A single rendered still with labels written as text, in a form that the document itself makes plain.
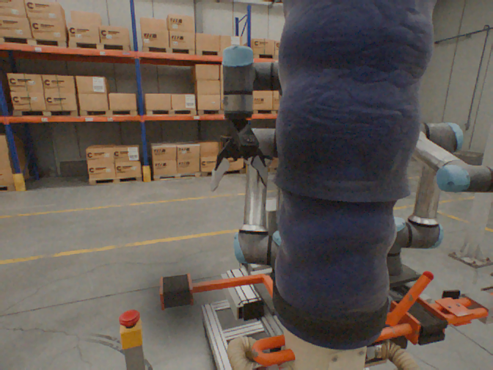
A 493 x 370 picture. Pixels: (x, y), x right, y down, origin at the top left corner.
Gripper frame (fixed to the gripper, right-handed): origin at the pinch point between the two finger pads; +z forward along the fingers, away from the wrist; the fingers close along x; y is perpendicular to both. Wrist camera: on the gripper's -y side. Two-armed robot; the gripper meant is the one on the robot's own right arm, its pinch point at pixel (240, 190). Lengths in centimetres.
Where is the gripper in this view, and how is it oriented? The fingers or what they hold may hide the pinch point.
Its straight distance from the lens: 76.9
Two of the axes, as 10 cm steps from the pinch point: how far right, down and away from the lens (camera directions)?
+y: -3.2, -2.5, 9.1
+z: 0.0, 9.6, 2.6
